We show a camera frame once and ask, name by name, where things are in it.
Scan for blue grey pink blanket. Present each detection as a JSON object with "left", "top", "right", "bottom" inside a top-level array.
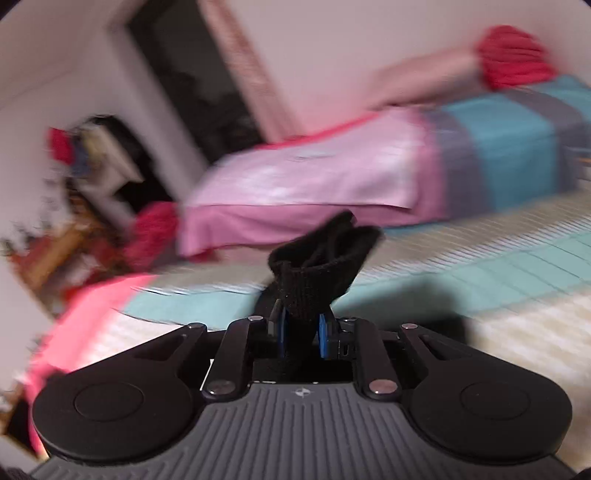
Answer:
[
  {"left": 178, "top": 108, "right": 450, "bottom": 260},
  {"left": 422, "top": 75, "right": 591, "bottom": 221}
]

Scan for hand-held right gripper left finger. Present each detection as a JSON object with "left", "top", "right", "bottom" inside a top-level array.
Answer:
[{"left": 136, "top": 299, "right": 291, "bottom": 400}]

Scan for red cloth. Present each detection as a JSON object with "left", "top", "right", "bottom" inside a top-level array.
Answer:
[{"left": 124, "top": 202, "right": 182, "bottom": 274}]

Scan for pink bolster with red end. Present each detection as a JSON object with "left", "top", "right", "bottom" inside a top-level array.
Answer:
[{"left": 369, "top": 25, "right": 560, "bottom": 110}]

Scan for bright pink blanket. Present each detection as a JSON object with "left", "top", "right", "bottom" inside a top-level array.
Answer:
[{"left": 25, "top": 272, "right": 158, "bottom": 459}]

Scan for cluttered white shelf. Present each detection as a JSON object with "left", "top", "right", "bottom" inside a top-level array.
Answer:
[{"left": 44, "top": 114, "right": 153, "bottom": 227}]

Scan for zigzag quilt with teal border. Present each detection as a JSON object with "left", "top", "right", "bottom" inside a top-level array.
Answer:
[{"left": 106, "top": 189, "right": 591, "bottom": 400}]

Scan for wooden furniture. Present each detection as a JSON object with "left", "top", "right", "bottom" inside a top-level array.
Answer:
[{"left": 7, "top": 220, "right": 100, "bottom": 301}]

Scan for black sock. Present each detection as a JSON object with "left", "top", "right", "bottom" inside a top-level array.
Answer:
[{"left": 252, "top": 211, "right": 385, "bottom": 380}]

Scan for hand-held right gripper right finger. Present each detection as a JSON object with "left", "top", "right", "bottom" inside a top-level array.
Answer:
[{"left": 318, "top": 313, "right": 469, "bottom": 400}]

